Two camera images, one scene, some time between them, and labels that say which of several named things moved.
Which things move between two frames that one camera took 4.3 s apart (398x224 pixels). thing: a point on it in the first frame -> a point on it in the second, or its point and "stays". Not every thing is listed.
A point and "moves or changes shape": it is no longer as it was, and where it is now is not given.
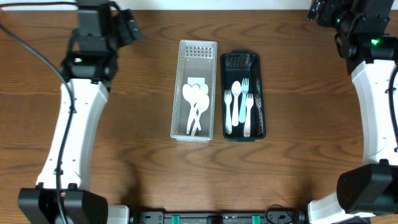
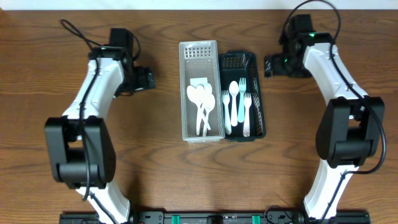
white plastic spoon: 196,96 moves or changes shape
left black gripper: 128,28 -> 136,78
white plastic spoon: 204,104 -> 209,104
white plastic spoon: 188,95 -> 193,95
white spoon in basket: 236,88 stays
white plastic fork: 227,99 stays
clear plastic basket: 196,59 moves or changes shape
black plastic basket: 234,66 stays
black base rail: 149,216 stays
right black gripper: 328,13 -> 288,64
